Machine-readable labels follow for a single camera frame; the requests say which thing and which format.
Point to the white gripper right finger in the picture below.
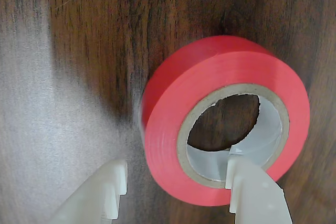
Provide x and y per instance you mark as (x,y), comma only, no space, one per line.
(257,197)

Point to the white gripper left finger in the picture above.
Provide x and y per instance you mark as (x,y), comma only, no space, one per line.
(105,190)

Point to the red tape roll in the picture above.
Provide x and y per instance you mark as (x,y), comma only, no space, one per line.
(236,64)

